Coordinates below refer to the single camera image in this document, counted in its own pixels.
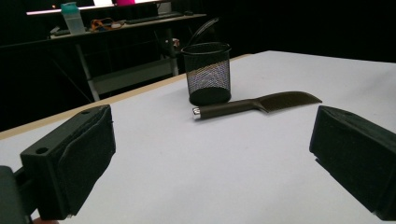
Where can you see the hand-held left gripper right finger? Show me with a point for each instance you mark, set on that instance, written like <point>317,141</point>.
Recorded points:
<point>358,155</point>

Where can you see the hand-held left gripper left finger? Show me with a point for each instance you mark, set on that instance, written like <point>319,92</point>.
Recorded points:
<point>71,161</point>

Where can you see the black mesh pen holder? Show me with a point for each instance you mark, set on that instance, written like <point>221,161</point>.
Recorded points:
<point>208,74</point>

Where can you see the clear shaker bottle teal lid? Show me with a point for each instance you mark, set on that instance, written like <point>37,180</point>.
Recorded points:
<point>74,21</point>

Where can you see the computer monitor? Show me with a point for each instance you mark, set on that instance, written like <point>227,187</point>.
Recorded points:
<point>43,11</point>

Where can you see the black keyboard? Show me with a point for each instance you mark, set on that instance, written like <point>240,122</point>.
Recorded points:
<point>149,18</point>

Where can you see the black curved chair back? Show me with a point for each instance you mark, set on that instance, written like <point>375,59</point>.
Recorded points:
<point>202,29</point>

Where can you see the black computer mouse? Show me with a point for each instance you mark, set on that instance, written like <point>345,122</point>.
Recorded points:
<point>188,13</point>

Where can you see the metal frame desk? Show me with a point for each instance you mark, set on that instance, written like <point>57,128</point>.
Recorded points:
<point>140,74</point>

